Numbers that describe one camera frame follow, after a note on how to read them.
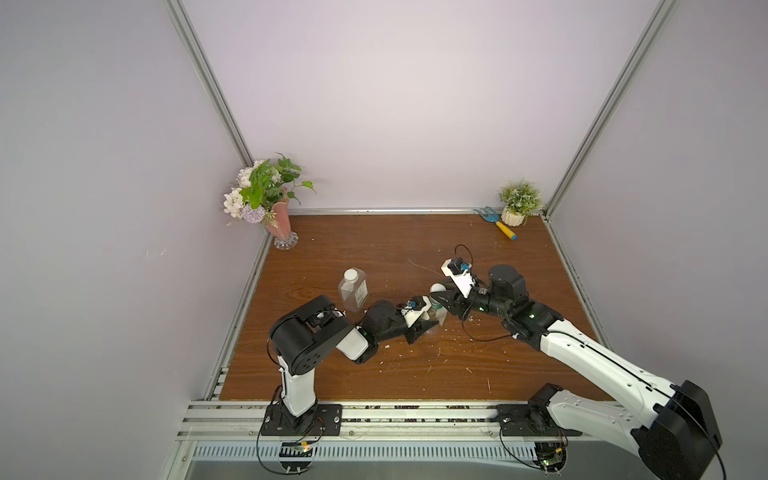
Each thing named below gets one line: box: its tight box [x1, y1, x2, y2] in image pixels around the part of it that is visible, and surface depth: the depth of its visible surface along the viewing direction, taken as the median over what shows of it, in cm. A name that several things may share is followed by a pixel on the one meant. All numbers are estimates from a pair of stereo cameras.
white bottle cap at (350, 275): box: [344, 268, 358, 283], surface depth 85 cm
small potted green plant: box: [498, 178, 545, 227], surface depth 112 cm
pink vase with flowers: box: [223, 152, 317, 251], surface depth 92 cm
